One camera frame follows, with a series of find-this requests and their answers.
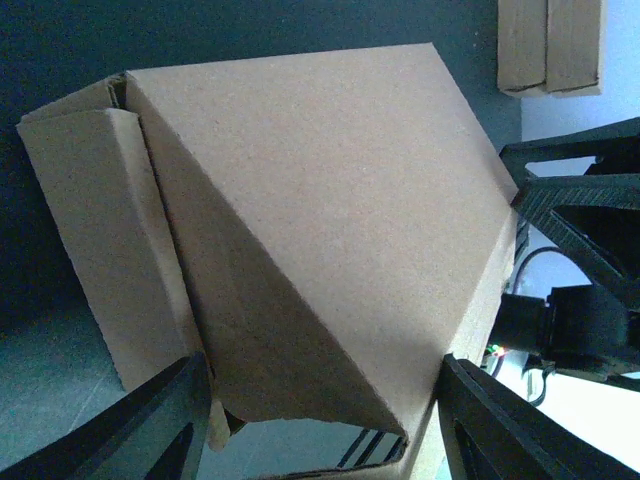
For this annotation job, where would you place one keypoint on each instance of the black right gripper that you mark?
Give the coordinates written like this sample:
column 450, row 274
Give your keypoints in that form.
column 594, row 220

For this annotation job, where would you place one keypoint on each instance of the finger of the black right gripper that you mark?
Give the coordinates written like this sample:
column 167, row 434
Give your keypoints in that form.
column 598, row 142

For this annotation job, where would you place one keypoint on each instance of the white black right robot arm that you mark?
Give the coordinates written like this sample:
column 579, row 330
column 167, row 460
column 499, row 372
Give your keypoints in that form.
column 523, row 323

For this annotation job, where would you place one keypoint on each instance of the folded cardboard box front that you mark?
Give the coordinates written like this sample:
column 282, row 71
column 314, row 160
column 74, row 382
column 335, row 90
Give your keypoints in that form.
column 575, row 48

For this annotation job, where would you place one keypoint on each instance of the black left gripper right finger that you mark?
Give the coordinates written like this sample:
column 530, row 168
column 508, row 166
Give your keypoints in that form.
column 489, row 432

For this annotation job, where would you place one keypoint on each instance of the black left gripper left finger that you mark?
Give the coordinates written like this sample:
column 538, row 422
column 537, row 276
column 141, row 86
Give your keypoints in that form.
column 155, row 432

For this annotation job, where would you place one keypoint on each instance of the cardboard box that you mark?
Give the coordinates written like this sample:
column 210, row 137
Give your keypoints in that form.
column 521, row 48
column 575, row 48
column 325, row 227

